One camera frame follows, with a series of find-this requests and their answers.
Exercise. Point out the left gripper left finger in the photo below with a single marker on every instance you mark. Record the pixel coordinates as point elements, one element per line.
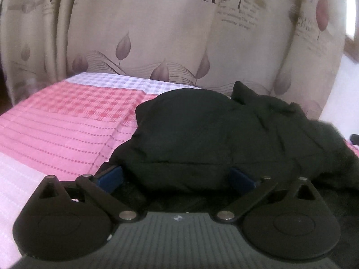
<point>66,220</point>

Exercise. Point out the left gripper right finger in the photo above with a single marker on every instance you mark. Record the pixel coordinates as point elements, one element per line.
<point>284,220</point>

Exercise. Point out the black padded jacket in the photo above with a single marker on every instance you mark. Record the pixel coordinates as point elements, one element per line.
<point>193,149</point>

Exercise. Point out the pink checked bed sheet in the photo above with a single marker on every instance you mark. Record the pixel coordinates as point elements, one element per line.
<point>67,129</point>

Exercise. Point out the beige leaf print curtain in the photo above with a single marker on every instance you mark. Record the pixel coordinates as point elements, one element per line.
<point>289,49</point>

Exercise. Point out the brown wooden window frame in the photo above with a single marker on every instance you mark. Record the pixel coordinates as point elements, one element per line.
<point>351,49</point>

